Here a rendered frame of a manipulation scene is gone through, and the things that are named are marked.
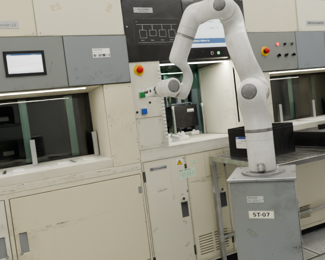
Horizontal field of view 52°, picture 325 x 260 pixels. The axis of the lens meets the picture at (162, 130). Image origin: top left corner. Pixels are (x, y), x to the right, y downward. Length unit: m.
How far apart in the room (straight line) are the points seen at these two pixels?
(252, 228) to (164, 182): 0.76
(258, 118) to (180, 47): 0.49
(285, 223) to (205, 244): 0.92
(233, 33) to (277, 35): 1.12
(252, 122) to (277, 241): 0.51
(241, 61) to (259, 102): 0.21
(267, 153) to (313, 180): 1.36
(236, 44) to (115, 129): 0.86
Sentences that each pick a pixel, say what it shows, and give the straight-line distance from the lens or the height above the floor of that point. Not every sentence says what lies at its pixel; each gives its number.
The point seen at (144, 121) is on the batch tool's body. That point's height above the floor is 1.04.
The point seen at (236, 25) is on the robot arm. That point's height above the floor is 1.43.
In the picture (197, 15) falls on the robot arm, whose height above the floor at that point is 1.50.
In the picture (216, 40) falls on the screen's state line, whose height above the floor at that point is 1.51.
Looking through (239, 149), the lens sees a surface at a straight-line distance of 2.05.
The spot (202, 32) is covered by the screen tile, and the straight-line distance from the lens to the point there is 2.29.
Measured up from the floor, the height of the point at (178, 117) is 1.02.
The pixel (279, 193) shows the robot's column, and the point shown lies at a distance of 1.48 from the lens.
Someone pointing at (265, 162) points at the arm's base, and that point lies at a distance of 1.53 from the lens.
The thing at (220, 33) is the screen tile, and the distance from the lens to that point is 2.36.
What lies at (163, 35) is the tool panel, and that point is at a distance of 2.15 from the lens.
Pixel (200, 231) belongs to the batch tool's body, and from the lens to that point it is 2.29.
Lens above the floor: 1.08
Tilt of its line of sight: 3 degrees down
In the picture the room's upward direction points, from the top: 7 degrees counter-clockwise
